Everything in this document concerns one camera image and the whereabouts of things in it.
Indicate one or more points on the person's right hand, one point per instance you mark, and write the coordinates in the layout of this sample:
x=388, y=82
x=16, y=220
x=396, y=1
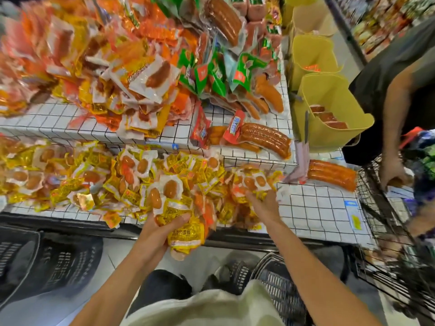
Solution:
x=264, y=207

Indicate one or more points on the person's left hand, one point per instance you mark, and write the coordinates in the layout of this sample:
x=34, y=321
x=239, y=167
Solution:
x=155, y=241

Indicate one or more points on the yellow sausage packets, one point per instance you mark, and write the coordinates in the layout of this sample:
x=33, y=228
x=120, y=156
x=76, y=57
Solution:
x=185, y=234

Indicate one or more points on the tiled white display table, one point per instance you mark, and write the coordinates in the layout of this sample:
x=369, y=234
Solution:
x=319, y=214

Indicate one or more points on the red label brown sausage pack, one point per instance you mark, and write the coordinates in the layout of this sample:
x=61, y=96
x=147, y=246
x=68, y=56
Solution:
x=262, y=137

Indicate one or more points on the long orange sausage pack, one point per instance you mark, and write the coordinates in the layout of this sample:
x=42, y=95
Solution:
x=333, y=174

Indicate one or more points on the black shopping basket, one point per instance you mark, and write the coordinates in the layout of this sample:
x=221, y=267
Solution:
x=278, y=288

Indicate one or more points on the pile of small snack packets tier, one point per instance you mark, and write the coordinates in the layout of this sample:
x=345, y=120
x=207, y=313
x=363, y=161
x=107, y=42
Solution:
x=102, y=176

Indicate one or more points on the stack of black baskets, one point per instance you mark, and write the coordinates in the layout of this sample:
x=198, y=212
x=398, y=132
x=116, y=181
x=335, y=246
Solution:
x=41, y=261

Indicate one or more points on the pile of sausage packets tier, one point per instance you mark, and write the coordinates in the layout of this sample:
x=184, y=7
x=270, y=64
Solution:
x=228, y=57

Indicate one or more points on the large pile of sausage packets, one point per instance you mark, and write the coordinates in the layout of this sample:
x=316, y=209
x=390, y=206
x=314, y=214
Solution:
x=88, y=64

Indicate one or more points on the person's right forearm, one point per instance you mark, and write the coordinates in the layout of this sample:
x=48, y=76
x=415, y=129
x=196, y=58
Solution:
x=316, y=281

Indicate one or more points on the person's left forearm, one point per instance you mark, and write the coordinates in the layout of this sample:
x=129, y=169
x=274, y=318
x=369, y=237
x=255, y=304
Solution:
x=112, y=298

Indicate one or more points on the black shorts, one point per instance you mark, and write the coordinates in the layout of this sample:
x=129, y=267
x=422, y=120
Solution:
x=160, y=288

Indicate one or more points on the blue yellow price label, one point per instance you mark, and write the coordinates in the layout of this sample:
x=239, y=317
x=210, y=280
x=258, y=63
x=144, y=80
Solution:
x=353, y=215

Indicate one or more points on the yellow bin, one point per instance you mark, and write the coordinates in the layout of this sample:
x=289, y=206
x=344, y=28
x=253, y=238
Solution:
x=312, y=57
x=296, y=2
x=309, y=17
x=333, y=105

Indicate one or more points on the store shelving with packaged goods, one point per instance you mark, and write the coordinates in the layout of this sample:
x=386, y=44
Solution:
x=387, y=20

